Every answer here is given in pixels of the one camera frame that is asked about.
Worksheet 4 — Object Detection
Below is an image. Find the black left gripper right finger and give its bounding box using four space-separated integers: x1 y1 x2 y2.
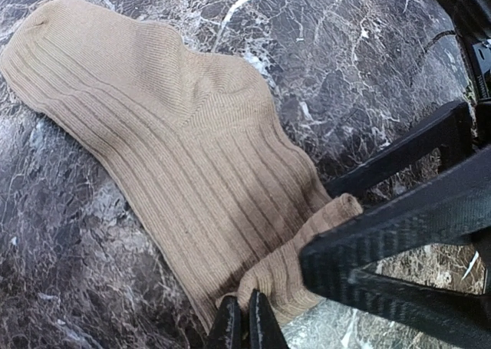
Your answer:
249 289 288 349

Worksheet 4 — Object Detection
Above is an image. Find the tan plain sock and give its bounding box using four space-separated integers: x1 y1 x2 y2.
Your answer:
1 0 362 329

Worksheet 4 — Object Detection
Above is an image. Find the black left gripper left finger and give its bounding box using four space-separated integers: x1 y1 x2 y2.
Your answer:
205 295 242 349

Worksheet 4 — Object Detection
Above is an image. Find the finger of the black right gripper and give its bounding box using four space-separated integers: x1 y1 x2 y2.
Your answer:
326 100 474 197
299 148 490 348

